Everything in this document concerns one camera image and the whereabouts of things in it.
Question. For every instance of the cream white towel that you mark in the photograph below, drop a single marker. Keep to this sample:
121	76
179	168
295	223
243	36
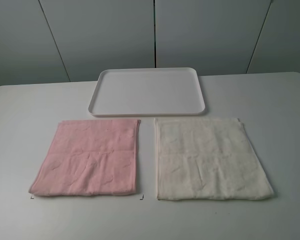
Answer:
207	158

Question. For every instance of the pink towel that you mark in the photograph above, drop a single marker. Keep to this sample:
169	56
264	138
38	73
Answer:
89	158

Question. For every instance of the white rectangular plastic tray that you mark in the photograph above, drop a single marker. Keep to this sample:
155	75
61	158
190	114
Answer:
147	92

